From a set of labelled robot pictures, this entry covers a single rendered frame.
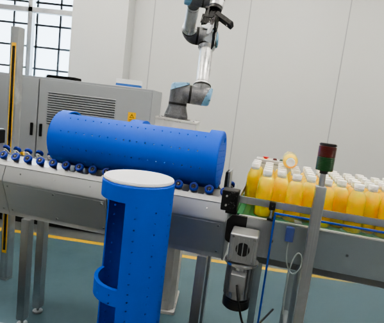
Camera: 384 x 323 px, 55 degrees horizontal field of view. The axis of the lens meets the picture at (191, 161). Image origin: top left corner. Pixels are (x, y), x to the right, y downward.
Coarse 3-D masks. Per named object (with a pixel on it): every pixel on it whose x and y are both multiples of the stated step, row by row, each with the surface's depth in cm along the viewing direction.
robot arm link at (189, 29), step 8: (184, 0) 204; (192, 0) 203; (200, 0) 203; (192, 8) 209; (192, 16) 216; (184, 24) 231; (192, 24) 226; (184, 32) 236; (192, 32) 235; (192, 40) 241
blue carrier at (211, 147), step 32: (64, 128) 184; (96, 128) 181; (128, 128) 179; (160, 128) 178; (64, 160) 190; (96, 160) 183; (128, 160) 177; (160, 160) 173; (192, 160) 169; (224, 160) 192
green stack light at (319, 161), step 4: (320, 156) 133; (316, 160) 136; (320, 160) 133; (324, 160) 132; (328, 160) 132; (332, 160) 132; (316, 164) 135; (320, 164) 133; (324, 164) 132; (328, 164) 132; (332, 164) 132; (316, 168) 135; (320, 168) 133; (324, 168) 132; (328, 168) 132; (332, 168) 133
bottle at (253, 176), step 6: (252, 168) 179; (258, 168) 178; (252, 174) 177; (258, 174) 177; (246, 180) 180; (252, 180) 177; (258, 180) 177; (246, 186) 179; (252, 186) 177; (246, 192) 179; (252, 192) 177; (252, 204) 178
